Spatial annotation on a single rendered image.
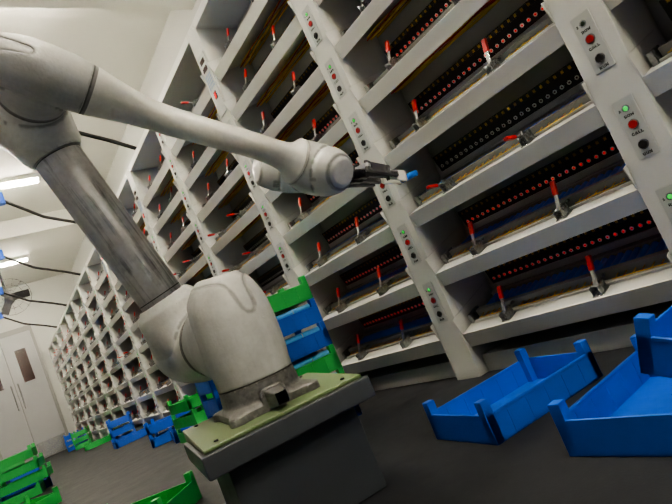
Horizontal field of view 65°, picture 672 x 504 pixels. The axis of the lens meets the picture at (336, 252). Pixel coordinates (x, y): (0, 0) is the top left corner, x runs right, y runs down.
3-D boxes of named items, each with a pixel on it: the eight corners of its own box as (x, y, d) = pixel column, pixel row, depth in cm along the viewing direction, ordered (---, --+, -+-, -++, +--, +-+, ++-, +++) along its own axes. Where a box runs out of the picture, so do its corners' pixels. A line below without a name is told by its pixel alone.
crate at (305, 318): (240, 355, 154) (230, 330, 155) (221, 363, 171) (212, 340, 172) (323, 320, 170) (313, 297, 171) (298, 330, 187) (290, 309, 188)
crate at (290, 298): (230, 330, 155) (220, 305, 156) (212, 340, 172) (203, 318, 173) (313, 297, 171) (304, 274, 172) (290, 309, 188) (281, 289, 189)
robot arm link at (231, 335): (240, 390, 93) (196, 275, 94) (198, 398, 106) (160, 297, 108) (308, 356, 103) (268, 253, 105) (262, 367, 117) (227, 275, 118)
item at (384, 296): (423, 294, 160) (396, 257, 159) (324, 331, 209) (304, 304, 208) (455, 260, 172) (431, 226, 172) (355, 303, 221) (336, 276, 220)
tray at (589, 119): (608, 123, 106) (581, 84, 106) (417, 227, 155) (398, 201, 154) (636, 91, 118) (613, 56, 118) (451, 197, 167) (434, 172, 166)
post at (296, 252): (349, 398, 205) (192, 21, 223) (337, 400, 213) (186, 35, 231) (385, 377, 217) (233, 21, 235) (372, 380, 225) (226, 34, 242)
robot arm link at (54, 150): (210, 395, 108) (170, 402, 125) (262, 346, 119) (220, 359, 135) (-32, 69, 98) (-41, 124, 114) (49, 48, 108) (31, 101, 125)
